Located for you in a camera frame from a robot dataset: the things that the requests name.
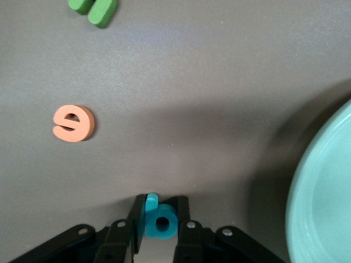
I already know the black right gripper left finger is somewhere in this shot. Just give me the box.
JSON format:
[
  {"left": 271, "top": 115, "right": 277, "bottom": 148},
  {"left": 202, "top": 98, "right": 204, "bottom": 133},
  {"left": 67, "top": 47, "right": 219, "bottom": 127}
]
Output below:
[{"left": 94, "top": 194, "right": 146, "bottom": 263}]

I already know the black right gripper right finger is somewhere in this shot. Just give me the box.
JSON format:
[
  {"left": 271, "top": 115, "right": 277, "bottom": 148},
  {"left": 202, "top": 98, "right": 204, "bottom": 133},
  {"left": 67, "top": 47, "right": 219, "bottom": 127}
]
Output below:
[{"left": 172, "top": 195, "right": 206, "bottom": 263}]

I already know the teal letter q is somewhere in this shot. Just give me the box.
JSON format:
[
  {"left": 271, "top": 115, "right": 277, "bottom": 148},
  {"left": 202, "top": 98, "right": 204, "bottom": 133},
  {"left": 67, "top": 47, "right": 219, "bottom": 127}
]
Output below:
[{"left": 144, "top": 193, "right": 179, "bottom": 241}]

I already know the orange letter e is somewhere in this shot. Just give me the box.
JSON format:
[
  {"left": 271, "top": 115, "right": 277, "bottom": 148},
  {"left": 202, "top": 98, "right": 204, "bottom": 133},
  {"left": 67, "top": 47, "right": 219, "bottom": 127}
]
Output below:
[{"left": 52, "top": 105, "right": 97, "bottom": 143}]

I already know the green plate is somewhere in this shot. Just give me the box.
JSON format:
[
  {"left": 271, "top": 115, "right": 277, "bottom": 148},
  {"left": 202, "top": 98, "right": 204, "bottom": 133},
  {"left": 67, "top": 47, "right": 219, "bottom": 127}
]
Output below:
[{"left": 285, "top": 100, "right": 351, "bottom": 263}]

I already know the green letter u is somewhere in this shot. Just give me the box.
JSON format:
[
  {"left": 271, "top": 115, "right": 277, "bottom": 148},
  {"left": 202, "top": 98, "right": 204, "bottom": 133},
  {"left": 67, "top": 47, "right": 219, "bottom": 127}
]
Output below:
[{"left": 67, "top": 0, "right": 118, "bottom": 29}]

